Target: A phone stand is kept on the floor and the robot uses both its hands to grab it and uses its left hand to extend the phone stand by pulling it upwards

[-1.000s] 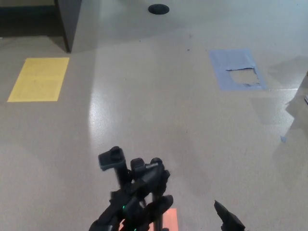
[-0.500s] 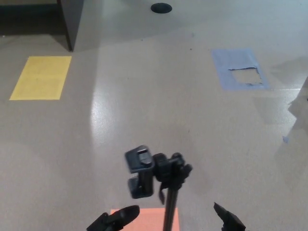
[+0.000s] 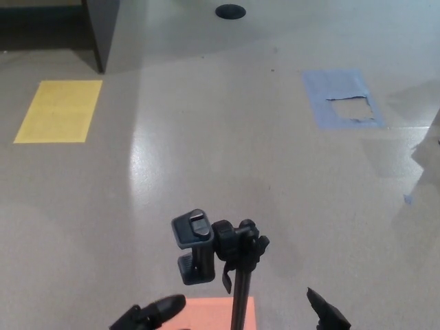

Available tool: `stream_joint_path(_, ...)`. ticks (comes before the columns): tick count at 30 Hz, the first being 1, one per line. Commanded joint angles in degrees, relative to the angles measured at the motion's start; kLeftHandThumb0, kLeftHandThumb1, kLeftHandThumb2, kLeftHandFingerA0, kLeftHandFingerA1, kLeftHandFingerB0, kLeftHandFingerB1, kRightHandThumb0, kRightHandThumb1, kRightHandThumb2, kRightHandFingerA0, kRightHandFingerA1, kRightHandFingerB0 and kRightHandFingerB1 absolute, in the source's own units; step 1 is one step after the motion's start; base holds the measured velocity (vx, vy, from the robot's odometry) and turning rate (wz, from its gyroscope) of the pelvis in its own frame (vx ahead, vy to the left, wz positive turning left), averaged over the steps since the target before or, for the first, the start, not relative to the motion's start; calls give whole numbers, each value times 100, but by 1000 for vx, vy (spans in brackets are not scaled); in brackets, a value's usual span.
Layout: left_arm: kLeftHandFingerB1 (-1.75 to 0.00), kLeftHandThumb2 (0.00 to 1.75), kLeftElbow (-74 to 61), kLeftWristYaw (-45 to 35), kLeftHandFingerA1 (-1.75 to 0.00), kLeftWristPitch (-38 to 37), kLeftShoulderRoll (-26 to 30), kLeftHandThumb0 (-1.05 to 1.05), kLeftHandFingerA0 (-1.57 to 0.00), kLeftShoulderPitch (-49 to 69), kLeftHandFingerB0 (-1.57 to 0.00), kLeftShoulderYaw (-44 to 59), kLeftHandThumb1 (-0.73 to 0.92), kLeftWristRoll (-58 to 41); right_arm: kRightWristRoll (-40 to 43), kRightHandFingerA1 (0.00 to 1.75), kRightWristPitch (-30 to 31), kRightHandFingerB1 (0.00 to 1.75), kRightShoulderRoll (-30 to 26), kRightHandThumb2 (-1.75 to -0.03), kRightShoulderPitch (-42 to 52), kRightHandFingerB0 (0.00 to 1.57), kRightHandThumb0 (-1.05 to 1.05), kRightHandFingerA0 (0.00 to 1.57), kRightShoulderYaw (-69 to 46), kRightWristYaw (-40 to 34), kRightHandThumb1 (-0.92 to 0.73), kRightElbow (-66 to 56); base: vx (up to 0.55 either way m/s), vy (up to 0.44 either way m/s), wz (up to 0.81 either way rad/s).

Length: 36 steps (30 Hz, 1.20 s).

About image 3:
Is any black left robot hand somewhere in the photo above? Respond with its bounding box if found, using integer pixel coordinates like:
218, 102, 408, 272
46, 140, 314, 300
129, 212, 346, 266
109, 294, 187, 330

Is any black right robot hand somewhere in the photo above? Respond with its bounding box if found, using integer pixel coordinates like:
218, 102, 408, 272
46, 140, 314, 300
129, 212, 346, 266
306, 287, 352, 330

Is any black phone stand tripod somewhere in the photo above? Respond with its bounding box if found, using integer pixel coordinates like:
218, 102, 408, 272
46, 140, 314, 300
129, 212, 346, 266
170, 208, 271, 330

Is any orange rectangular floor marker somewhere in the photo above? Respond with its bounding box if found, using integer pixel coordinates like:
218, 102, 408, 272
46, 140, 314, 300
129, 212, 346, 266
156, 296, 258, 330

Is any yellow rectangular floor marker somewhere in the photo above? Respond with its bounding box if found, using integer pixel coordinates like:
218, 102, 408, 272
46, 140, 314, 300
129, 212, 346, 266
13, 80, 104, 144

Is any torn blue floor marker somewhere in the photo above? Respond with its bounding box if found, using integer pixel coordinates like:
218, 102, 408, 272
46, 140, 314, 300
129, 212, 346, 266
302, 69, 385, 131

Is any black round floor cover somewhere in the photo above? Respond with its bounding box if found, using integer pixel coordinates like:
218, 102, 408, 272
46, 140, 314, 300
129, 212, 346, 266
214, 4, 247, 20

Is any dark cabinet leg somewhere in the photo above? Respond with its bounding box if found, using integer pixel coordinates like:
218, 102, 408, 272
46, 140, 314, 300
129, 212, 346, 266
84, 0, 121, 74

